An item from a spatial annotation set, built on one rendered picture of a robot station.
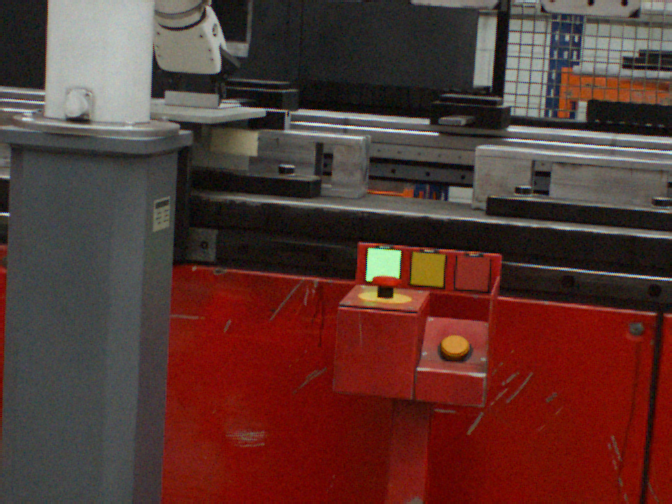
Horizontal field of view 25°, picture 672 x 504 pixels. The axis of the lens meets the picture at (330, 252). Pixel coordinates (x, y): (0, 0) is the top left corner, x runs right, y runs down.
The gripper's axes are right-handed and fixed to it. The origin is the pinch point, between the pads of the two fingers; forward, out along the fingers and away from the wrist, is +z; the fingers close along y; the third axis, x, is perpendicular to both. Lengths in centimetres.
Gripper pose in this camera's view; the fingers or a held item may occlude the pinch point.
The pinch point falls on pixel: (199, 91)
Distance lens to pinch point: 236.6
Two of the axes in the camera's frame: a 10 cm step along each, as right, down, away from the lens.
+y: -9.7, -1.0, 2.4
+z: 1.1, 6.7, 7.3
